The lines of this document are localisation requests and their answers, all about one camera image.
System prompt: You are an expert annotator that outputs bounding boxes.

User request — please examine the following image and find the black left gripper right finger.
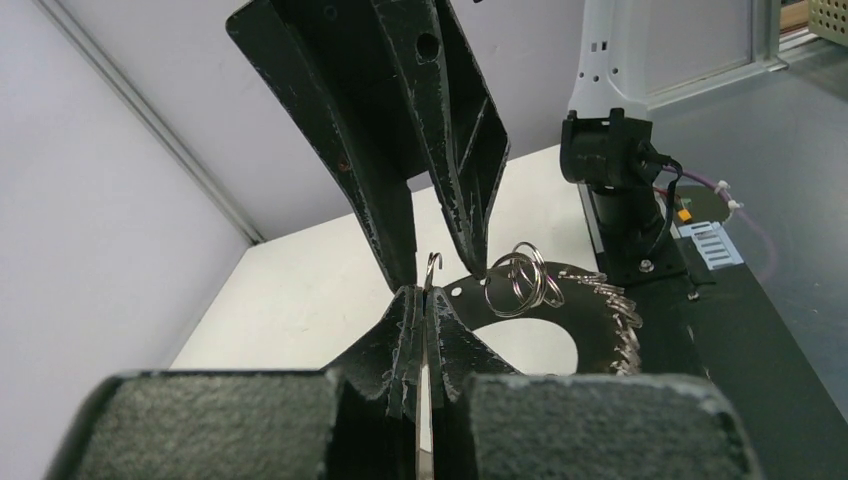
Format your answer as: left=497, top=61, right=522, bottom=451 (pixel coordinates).
left=427, top=288, right=762, bottom=479

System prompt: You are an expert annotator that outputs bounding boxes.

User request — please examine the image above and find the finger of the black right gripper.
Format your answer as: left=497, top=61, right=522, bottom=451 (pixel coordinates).
left=225, top=1, right=416, bottom=291
left=372, top=1, right=510, bottom=277

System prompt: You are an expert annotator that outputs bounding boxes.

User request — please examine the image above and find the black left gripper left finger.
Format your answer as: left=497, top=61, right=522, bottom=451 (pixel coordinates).
left=46, top=286, right=423, bottom=479

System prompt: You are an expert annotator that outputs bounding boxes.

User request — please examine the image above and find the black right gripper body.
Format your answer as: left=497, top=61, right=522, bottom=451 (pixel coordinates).
left=272, top=1, right=425, bottom=193

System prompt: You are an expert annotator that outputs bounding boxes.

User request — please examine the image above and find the aluminium frame rail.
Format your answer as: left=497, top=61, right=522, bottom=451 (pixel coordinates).
left=34, top=0, right=266, bottom=245

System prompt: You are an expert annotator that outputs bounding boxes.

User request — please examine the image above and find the white slotted cable duct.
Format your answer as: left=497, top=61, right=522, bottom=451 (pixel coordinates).
left=678, top=221, right=744, bottom=271

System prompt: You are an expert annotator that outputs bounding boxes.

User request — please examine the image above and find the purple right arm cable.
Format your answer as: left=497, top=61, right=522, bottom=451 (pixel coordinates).
left=662, top=165, right=780, bottom=286

